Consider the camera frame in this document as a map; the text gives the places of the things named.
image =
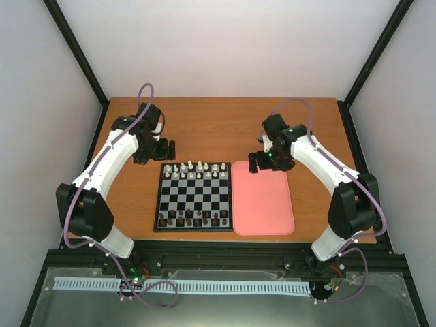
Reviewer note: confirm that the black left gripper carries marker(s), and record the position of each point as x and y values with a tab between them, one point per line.
139	157

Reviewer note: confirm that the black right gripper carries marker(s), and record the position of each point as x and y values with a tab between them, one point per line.
285	166

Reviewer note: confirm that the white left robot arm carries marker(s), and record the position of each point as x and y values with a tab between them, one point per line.
82	206

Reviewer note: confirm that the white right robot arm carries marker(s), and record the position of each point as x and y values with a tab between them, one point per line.
354	206

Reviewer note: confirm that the pink plastic tray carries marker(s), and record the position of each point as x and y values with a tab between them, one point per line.
261	202

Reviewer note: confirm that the black and white chessboard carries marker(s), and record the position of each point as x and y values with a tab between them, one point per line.
205	194

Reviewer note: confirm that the black aluminium frame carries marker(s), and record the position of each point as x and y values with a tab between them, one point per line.
228	255

